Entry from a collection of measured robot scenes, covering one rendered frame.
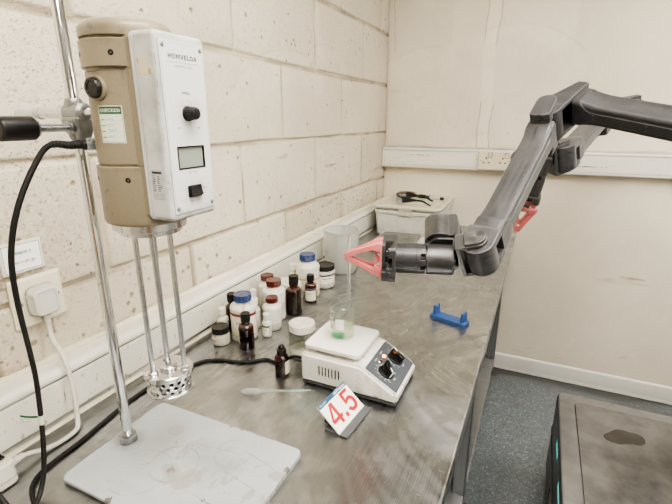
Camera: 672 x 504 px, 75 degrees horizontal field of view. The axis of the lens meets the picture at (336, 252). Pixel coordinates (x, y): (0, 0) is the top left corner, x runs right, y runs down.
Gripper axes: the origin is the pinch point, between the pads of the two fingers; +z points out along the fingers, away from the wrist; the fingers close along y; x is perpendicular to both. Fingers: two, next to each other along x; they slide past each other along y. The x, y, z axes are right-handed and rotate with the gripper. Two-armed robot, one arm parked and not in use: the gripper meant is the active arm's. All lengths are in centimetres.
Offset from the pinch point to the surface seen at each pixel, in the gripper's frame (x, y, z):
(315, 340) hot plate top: 17.2, 3.1, 6.3
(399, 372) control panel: 22.4, 3.8, -10.6
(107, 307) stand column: 1.0, 27.5, 31.9
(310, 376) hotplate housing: 23.8, 5.7, 6.9
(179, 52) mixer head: -32.2, 32.4, 14.0
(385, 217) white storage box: 17, -116, -1
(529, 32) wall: -61, -138, -59
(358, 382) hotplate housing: 22.4, 8.4, -3.1
